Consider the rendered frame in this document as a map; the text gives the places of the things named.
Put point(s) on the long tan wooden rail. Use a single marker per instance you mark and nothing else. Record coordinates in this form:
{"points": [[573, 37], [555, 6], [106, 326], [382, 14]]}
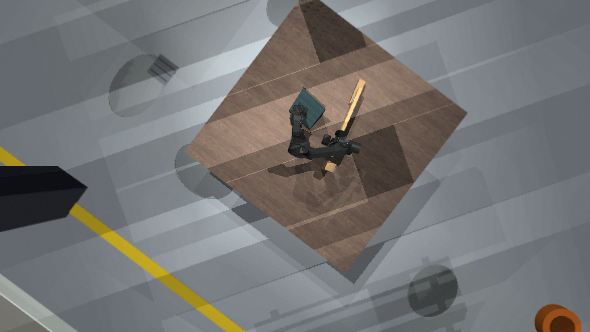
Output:
{"points": [[351, 109]]}

